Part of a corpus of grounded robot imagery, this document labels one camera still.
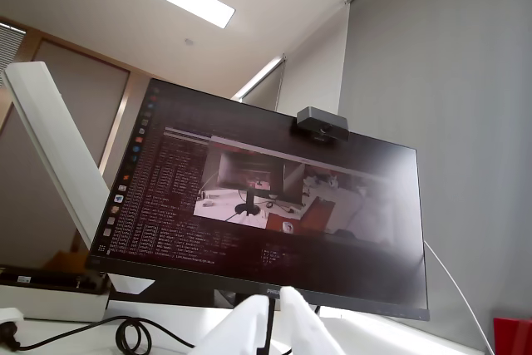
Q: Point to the white plug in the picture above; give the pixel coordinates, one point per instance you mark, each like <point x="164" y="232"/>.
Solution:
<point x="10" y="315"/>

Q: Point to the black flat device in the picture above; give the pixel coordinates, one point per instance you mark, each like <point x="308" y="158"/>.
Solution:
<point x="41" y="280"/>

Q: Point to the white flat box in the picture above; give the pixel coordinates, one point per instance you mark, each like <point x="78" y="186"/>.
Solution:
<point x="54" y="305"/>

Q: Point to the black monitor stand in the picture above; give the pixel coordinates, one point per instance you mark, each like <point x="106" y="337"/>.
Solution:
<point x="269" y="330"/>

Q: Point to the ceiling smoke detector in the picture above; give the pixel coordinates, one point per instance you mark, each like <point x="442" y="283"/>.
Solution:
<point x="190" y="42"/>

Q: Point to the large grey roller blind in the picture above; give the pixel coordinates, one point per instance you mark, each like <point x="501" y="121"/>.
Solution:
<point x="436" y="101"/>

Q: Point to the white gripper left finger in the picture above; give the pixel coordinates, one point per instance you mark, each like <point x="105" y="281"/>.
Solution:
<point x="237" y="326"/>

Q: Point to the black webcam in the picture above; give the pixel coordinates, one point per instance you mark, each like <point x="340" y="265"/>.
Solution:
<point x="322" y="122"/>

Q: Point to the white slanted panel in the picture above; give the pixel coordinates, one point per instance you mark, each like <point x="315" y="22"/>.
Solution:
<point x="50" y="143"/>

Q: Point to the small grey roller blind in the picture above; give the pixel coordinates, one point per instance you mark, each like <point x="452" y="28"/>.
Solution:
<point x="266" y="89"/>

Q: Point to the red gift box floral base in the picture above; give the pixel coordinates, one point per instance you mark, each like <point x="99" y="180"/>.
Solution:
<point x="513" y="338"/>

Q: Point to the ceiling air vent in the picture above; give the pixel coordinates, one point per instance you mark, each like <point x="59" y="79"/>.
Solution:
<point x="10" y="45"/>

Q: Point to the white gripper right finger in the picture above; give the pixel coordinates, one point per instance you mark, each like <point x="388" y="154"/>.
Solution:
<point x="307" y="326"/>

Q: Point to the black Philips monitor screen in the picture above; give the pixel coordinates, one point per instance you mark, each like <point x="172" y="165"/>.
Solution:
<point x="332" y="205"/>

